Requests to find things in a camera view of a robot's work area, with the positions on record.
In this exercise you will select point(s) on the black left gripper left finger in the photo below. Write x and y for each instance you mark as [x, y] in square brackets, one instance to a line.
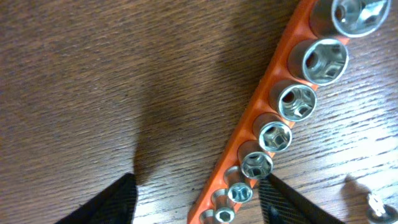
[116, 204]

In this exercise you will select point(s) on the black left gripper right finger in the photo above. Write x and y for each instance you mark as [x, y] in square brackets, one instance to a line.
[280, 203]

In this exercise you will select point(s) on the orange socket rail with sockets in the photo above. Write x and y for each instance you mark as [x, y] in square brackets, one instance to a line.
[311, 53]

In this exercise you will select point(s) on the yellow black stubby screwdriver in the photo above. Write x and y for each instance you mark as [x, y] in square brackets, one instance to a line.
[379, 212]

